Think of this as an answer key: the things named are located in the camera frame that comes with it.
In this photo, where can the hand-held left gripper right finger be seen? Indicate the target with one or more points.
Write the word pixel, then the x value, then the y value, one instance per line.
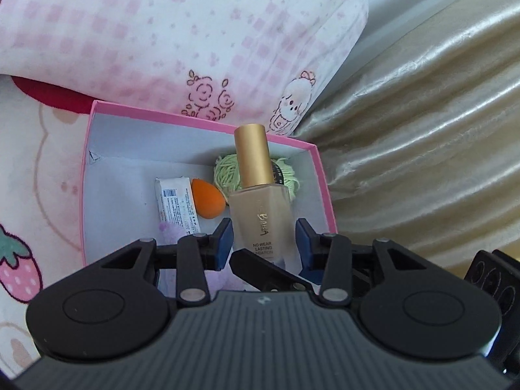
pixel 304 248

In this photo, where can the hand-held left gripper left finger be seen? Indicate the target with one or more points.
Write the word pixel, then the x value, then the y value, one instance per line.
pixel 223 243

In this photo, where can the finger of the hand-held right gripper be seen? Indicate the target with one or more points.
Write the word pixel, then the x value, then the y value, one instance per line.
pixel 264 272

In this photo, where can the orange makeup sponge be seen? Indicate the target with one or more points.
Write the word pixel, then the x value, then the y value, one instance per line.
pixel 205 199

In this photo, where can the foundation bottle with gold cap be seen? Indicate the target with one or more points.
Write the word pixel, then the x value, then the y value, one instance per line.
pixel 260 211

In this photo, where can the purple plush toy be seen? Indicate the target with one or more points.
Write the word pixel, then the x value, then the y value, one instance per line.
pixel 174 231

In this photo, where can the small white carton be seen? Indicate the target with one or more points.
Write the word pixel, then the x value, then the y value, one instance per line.
pixel 174 203

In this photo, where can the green yarn ball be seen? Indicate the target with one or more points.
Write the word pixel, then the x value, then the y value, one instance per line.
pixel 225 172

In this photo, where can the pink cardboard box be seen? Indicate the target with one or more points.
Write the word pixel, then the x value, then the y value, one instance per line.
pixel 142 146

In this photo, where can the printed bear blanket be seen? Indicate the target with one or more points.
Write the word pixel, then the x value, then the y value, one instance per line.
pixel 40 191

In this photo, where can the pink checked pillow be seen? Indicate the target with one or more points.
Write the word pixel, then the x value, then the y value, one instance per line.
pixel 162 28

